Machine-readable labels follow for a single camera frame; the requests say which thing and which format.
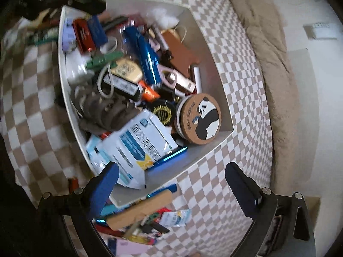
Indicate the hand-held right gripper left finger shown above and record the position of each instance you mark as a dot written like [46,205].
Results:
[104,187]

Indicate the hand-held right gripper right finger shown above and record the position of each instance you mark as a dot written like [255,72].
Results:
[241,190]

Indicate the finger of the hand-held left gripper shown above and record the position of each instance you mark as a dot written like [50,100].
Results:
[85,4]

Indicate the white cardboard shoe box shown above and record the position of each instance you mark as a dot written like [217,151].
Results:
[211,67]

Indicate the jumble of mixed lighters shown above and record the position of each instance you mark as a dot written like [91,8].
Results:
[84,36]

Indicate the pile of assorted lighters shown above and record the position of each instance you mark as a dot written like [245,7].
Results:
[44,36]
[150,230]

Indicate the wooden flat stick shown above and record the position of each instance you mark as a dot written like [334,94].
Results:
[139,210]

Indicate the white medicine packet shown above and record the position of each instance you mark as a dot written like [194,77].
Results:
[142,144]

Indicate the crumpled clear plastic bag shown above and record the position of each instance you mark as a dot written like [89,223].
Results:
[77,67]

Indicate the pink paper sheet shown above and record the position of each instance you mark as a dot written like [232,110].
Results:
[128,246]

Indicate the light blue packet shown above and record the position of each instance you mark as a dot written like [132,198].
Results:
[175,216]

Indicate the brown hair claw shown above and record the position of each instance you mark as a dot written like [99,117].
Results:
[107,112]

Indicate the white tissue wad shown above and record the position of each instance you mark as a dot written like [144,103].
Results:
[163,16]

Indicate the blue metallic tube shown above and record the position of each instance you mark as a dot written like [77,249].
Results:
[144,56]

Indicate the round panda print tin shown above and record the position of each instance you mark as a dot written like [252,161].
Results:
[202,119]

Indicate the black round compact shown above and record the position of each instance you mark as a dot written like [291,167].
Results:
[162,111]

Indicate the brown leather wallet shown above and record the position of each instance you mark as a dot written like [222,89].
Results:
[182,56]

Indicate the pink metal bottle opener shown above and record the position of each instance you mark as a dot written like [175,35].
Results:
[178,79]

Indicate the white cylinder stick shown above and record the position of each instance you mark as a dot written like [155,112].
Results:
[197,79]

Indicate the beige quilt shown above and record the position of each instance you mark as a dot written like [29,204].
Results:
[268,59]

